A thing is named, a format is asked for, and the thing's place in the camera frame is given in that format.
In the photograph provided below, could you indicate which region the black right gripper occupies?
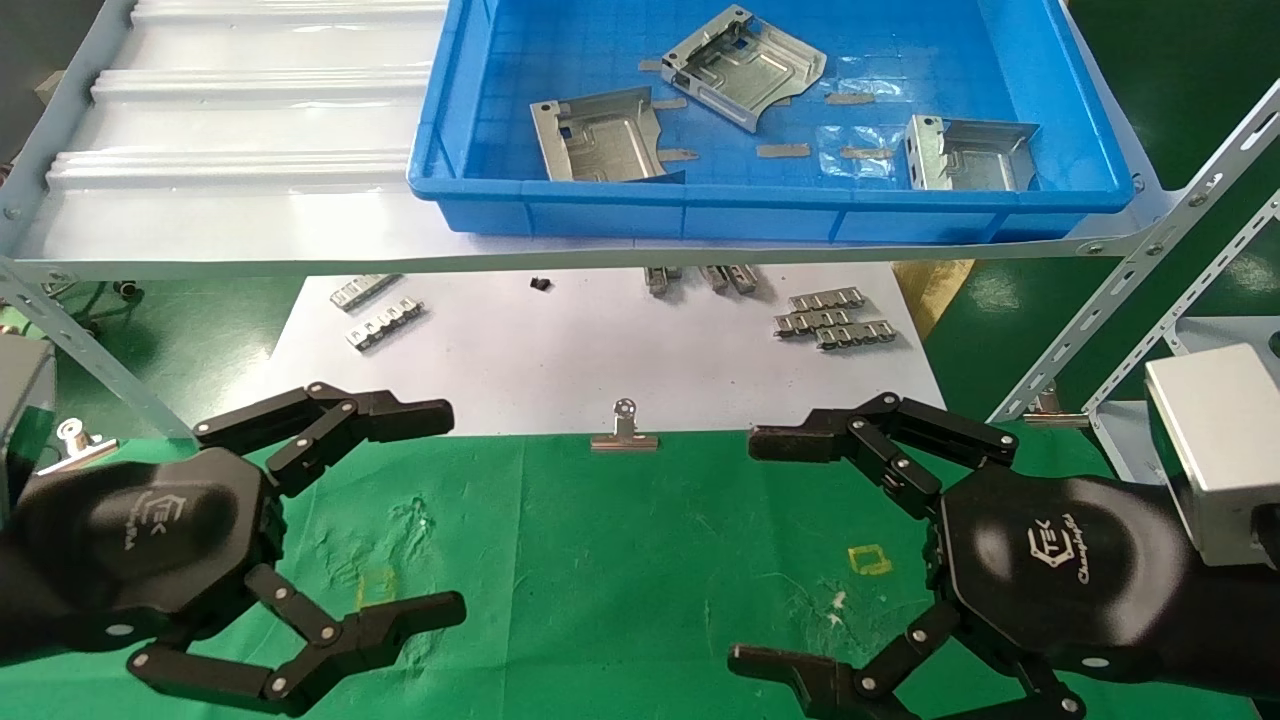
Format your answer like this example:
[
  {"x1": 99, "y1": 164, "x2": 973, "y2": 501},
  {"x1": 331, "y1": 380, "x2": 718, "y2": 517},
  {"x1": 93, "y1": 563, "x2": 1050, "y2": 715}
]
[{"x1": 727, "y1": 392, "x2": 1280, "y2": 720}]

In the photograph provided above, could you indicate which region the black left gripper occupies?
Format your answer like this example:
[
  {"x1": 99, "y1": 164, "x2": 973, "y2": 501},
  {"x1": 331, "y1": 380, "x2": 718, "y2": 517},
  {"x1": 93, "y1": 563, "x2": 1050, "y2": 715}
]
[{"x1": 0, "y1": 382, "x2": 467, "y2": 718}]

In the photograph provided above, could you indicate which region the bent sheet metal bracket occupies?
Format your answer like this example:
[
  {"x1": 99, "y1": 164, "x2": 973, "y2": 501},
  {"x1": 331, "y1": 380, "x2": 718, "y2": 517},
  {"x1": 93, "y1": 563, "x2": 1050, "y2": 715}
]
[
  {"x1": 530, "y1": 86, "x2": 688, "y2": 184},
  {"x1": 905, "y1": 114, "x2": 1041, "y2": 193},
  {"x1": 660, "y1": 5, "x2": 829, "y2": 133}
]

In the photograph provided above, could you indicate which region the green table cloth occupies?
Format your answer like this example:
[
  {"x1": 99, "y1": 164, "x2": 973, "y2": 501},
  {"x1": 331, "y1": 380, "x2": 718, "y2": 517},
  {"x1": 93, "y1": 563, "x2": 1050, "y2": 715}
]
[{"x1": 0, "y1": 420, "x2": 1256, "y2": 720}]

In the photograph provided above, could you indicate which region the silver binder clip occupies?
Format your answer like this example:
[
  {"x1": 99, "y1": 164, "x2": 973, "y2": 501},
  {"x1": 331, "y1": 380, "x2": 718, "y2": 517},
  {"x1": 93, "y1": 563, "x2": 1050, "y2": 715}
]
[
  {"x1": 1022, "y1": 385, "x2": 1091, "y2": 429},
  {"x1": 38, "y1": 418, "x2": 119, "y2": 476},
  {"x1": 590, "y1": 398, "x2": 661, "y2": 453}
]

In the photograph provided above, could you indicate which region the white paper sheet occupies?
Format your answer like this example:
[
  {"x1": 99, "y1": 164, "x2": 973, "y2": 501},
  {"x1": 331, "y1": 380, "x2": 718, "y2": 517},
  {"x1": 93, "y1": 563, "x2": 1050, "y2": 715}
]
[{"x1": 235, "y1": 262, "x2": 951, "y2": 438}]

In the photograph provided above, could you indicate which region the brown cardboard piece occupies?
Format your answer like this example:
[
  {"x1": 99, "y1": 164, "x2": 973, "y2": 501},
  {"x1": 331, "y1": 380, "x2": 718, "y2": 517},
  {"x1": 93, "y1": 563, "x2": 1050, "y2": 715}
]
[{"x1": 893, "y1": 260, "x2": 976, "y2": 341}]

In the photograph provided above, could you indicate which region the grey lower rack shelf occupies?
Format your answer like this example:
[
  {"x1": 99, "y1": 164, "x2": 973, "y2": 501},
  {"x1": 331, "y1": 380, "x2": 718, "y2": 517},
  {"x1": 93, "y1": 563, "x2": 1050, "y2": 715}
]
[{"x1": 1085, "y1": 315, "x2": 1280, "y2": 486}]

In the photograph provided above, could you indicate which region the white glossy shelf panel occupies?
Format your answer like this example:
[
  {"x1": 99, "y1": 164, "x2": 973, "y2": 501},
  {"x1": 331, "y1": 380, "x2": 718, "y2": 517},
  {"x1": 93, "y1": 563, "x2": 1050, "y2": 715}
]
[{"x1": 18, "y1": 0, "x2": 1166, "y2": 263}]

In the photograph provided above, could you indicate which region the clear plastic film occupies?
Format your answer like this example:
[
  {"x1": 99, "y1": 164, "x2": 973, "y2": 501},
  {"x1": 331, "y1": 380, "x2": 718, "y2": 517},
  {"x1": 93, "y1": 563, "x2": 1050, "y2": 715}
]
[{"x1": 812, "y1": 122, "x2": 898, "y2": 181}]

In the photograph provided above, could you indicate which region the blue plastic tray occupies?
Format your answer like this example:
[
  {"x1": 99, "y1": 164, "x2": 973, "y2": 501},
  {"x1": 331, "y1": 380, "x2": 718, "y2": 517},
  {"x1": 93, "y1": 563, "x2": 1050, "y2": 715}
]
[{"x1": 407, "y1": 0, "x2": 1136, "y2": 246}]

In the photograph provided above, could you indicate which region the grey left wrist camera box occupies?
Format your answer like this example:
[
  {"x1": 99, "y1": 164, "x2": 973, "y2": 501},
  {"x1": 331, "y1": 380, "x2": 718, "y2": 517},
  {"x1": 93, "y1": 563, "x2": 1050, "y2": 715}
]
[{"x1": 0, "y1": 335, "x2": 58, "y2": 511}]

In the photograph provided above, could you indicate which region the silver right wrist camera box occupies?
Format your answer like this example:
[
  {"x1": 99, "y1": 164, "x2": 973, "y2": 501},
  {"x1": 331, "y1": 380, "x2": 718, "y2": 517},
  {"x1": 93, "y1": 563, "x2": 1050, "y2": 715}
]
[{"x1": 1144, "y1": 343, "x2": 1280, "y2": 568}]

